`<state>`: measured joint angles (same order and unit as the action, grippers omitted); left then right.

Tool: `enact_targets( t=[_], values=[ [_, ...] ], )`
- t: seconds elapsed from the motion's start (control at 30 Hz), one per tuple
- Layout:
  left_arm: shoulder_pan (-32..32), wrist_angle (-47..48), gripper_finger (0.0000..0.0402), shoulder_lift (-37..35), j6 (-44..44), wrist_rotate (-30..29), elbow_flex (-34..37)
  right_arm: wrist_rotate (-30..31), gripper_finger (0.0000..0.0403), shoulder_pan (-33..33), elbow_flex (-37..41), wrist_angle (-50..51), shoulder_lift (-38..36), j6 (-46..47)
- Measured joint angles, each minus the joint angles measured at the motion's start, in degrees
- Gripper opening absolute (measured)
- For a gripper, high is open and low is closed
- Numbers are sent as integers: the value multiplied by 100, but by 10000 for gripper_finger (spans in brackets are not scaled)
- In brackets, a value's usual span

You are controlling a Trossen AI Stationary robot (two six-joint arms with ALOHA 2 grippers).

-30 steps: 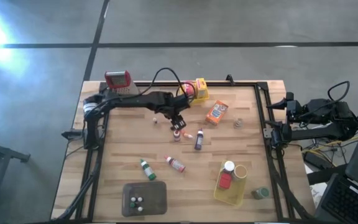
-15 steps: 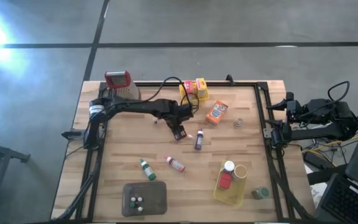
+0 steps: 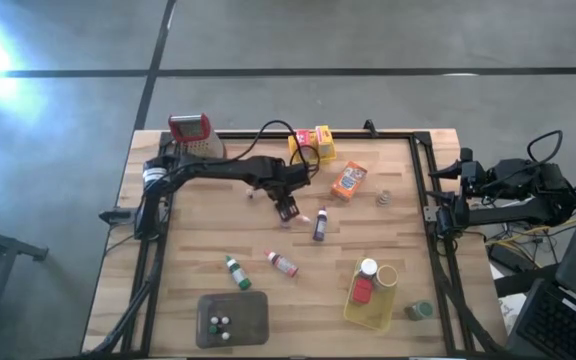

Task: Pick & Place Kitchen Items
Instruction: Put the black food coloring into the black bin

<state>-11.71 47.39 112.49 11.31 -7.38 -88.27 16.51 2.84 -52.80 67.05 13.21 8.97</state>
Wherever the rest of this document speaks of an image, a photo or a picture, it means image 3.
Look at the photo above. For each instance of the small green dropper bottle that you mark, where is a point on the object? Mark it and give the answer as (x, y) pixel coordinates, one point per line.
(213, 330)

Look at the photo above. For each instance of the green bottle with white label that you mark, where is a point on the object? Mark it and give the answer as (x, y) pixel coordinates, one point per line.
(238, 273)

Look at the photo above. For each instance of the small white-capped dropper bottle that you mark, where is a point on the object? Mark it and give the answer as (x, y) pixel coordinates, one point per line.
(250, 194)
(225, 320)

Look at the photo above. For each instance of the red smoked paprika tin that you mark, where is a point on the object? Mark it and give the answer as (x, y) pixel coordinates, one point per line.
(362, 291)

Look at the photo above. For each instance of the orange printed box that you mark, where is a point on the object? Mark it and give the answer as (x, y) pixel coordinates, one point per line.
(349, 181)

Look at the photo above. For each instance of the jar with green lid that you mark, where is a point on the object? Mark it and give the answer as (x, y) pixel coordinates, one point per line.
(420, 311)

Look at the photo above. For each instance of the black clamp mount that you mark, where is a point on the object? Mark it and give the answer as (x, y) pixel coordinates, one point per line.
(370, 126)

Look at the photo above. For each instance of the small dark dropper bottle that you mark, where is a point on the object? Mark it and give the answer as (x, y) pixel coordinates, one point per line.
(214, 320)
(225, 336)

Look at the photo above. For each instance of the black power adapter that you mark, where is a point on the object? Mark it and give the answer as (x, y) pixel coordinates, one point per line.
(505, 256)

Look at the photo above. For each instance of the glass jar with white lid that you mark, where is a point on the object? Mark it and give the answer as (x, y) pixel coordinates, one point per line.
(369, 267)

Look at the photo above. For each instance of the grey metal bench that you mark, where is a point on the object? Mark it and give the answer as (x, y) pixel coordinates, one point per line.
(8, 245)

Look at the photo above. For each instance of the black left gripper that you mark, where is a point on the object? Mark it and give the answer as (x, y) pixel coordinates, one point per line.
(288, 180)

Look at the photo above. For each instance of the yellow translucent plastic bin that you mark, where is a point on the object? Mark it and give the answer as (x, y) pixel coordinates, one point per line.
(375, 315)

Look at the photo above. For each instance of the silver mounting plate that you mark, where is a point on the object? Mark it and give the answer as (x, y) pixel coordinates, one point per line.
(430, 215)

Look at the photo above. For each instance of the red bottle with white label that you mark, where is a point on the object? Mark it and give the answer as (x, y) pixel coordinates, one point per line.
(284, 264)

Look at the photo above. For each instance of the yellow mesh basket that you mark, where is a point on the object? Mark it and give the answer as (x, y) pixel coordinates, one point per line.
(293, 150)

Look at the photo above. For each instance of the small orange dropper bottle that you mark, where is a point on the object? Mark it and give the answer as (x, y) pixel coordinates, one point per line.
(306, 218)

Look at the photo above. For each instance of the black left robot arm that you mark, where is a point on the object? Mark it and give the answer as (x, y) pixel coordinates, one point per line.
(208, 170)

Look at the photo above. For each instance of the black aluminium table frame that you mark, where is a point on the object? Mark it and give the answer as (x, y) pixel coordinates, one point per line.
(368, 135)

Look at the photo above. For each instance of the dark purple bottle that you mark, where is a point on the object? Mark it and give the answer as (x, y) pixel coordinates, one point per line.
(321, 227)

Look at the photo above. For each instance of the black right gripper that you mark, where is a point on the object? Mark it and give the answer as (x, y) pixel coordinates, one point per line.
(475, 180)

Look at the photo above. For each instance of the red printed carton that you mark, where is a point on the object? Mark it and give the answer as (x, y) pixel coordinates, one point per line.
(305, 137)

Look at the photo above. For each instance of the grey translucent plastic bin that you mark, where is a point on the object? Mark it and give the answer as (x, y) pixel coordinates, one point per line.
(248, 320)

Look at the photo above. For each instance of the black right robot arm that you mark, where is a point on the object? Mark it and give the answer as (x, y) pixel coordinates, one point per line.
(518, 215)

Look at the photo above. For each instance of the black laptop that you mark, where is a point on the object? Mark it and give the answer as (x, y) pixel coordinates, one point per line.
(563, 325)

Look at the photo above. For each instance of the yellow carton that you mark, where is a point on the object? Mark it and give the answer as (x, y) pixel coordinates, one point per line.
(325, 141)

